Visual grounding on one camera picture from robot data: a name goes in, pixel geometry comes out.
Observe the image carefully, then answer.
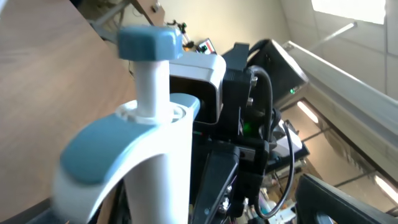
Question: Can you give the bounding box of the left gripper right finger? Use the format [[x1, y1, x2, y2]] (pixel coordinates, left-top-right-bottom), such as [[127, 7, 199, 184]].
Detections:
[[294, 173, 398, 224]]

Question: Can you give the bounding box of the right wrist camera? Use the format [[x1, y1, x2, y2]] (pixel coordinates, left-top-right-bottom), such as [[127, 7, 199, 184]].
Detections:
[[169, 51, 227, 125]]

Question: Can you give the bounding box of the white pipette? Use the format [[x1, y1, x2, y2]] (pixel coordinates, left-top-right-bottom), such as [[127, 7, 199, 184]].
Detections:
[[51, 25, 201, 224]]

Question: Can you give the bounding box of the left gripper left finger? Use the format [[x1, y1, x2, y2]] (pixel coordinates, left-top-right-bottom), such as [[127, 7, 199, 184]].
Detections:
[[0, 197, 68, 224]]

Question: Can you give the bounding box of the black cable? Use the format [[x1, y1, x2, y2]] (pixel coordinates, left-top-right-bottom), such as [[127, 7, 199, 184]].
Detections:
[[248, 65, 295, 220]]

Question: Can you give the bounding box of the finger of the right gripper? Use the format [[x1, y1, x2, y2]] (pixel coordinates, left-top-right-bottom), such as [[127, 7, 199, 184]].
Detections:
[[192, 145, 241, 224]]

